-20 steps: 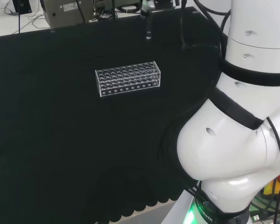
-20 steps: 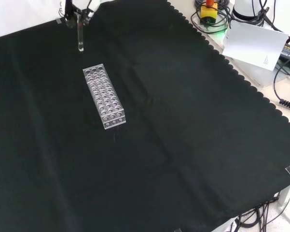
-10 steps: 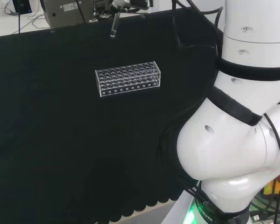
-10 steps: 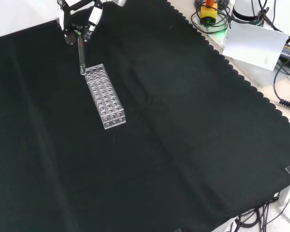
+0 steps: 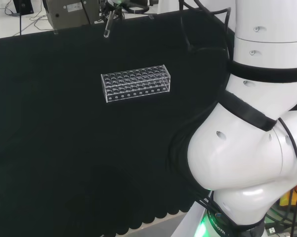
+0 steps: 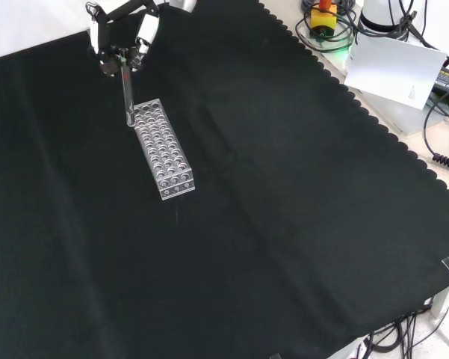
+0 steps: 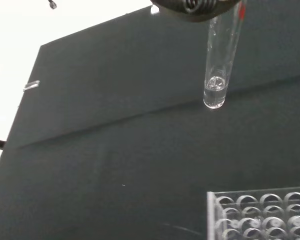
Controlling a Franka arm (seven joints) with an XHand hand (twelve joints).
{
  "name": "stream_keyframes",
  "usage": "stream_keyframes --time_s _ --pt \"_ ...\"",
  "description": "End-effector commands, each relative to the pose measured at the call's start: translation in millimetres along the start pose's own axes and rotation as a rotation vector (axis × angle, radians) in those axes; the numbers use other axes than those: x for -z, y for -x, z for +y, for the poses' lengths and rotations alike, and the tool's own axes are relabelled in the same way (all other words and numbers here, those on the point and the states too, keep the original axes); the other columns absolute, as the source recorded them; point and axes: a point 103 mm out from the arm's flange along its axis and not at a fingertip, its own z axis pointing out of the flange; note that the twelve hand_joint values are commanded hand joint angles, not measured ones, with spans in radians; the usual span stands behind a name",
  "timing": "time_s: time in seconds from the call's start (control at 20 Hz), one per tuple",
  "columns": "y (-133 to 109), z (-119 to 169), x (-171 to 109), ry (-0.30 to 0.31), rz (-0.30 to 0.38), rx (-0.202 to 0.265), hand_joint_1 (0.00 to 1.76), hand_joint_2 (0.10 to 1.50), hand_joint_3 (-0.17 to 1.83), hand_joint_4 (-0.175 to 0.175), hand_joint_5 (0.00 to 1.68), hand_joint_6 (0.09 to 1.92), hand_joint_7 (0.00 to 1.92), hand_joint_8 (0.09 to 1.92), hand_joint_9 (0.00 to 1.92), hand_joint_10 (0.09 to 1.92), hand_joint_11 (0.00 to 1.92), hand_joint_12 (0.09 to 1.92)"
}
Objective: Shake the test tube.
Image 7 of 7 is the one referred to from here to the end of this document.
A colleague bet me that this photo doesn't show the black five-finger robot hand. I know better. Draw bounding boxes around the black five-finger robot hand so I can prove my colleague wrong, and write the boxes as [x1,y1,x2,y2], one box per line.
[149,0,243,23]

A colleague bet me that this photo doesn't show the clear acrylic test tube rack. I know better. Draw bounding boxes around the clear acrylic test tube rack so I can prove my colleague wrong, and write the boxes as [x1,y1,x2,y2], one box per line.
[206,185,300,240]

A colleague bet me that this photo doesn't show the small clear plastic piece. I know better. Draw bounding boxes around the small clear plastic piece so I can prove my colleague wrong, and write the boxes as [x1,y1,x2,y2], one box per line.
[23,80,40,91]

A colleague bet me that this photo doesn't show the black bench cloth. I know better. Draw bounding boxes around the black bench cloth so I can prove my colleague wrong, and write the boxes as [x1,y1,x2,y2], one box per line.
[0,0,300,240]

